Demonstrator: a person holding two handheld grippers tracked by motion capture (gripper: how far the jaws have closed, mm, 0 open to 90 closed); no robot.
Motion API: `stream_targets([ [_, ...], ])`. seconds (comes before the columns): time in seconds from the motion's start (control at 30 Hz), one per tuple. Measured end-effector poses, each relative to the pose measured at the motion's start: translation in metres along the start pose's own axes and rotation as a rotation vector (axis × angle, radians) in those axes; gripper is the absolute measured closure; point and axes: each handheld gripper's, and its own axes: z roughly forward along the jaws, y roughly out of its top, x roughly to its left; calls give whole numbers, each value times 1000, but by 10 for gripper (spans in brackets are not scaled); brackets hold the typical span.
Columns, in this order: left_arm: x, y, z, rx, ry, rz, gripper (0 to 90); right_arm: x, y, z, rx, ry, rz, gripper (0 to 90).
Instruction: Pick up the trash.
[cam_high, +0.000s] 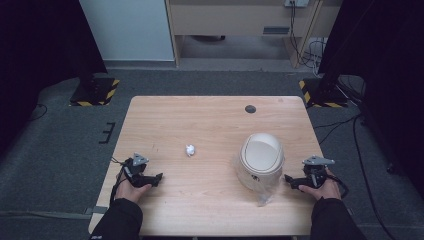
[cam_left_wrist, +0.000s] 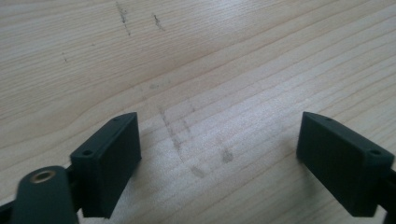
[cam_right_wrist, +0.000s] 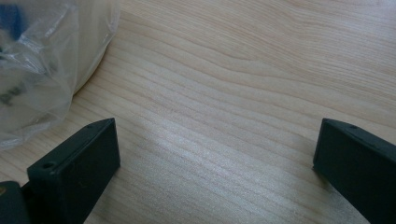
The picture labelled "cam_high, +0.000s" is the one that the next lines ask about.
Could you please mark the light wooden desk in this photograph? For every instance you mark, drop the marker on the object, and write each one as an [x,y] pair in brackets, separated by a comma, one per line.
[233,20]

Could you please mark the white panel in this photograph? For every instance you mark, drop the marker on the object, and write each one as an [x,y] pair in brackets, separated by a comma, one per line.
[126,30]

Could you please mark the person's right hand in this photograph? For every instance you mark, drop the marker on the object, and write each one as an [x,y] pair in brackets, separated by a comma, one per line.
[323,190]

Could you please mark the grey power strip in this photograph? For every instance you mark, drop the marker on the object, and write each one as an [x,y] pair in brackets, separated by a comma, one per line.
[296,3]

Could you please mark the black stand base striped edge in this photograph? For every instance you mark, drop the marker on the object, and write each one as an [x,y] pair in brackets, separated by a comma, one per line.
[95,91]
[321,95]

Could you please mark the white swing-lid trash can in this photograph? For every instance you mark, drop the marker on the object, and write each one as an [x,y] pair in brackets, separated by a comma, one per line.
[260,161]

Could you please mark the white paper ball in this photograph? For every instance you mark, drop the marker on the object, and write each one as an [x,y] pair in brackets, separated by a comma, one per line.
[190,150]

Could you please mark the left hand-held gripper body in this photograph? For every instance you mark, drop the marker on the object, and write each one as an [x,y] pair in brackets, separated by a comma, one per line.
[137,170]

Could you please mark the person's left hand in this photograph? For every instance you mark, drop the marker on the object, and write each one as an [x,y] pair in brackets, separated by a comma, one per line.
[130,191]

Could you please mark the clear plastic bin liner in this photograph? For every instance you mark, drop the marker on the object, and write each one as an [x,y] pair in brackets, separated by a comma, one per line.
[265,197]

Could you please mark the dark round table grommet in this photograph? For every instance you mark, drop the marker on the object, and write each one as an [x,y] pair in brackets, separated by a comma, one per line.
[250,109]

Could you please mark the black curtain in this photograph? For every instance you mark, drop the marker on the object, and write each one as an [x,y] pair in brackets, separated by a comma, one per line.
[40,60]
[386,66]

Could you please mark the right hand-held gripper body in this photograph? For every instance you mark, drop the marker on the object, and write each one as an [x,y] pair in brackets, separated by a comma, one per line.
[315,173]

